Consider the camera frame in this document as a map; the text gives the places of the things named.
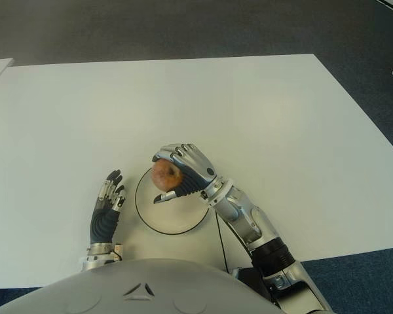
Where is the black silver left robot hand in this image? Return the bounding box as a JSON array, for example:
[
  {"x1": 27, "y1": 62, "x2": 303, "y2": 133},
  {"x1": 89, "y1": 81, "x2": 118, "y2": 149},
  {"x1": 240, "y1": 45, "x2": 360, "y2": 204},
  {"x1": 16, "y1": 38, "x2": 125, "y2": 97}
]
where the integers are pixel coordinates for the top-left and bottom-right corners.
[{"x1": 88, "y1": 169, "x2": 127, "y2": 245}]

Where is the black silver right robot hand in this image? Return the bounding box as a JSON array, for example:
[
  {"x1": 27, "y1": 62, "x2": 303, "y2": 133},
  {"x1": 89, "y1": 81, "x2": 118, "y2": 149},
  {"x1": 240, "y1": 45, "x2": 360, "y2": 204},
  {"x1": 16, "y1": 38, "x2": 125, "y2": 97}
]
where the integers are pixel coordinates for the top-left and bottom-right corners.
[{"x1": 151, "y1": 143, "x2": 217, "y2": 205}]

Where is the red yellow apple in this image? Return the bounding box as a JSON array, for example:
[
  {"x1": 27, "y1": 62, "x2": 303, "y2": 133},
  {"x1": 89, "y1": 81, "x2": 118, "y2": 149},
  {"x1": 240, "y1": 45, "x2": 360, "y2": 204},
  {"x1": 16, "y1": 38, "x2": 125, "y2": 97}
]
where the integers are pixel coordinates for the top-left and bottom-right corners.
[{"x1": 151, "y1": 159, "x2": 185, "y2": 192}]

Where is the white plate black rim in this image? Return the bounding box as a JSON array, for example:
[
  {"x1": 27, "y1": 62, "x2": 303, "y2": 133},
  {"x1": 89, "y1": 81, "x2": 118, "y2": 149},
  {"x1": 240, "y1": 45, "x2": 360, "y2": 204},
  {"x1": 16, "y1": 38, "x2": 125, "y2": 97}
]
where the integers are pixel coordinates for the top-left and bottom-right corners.
[{"x1": 134, "y1": 166, "x2": 210, "y2": 236}]

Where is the grey robot torso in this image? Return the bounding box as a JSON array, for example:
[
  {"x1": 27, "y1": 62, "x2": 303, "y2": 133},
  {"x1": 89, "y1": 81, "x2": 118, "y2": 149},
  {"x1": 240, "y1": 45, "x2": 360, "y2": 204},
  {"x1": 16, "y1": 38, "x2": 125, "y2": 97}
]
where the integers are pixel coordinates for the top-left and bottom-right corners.
[{"x1": 0, "y1": 258, "x2": 282, "y2": 314}]

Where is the black cable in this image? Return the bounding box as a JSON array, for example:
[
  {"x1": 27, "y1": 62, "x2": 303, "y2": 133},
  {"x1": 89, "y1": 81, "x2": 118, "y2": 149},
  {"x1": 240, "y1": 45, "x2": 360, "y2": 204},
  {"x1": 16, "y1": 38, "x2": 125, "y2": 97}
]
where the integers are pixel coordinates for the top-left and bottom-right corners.
[{"x1": 215, "y1": 214, "x2": 231, "y2": 273}]

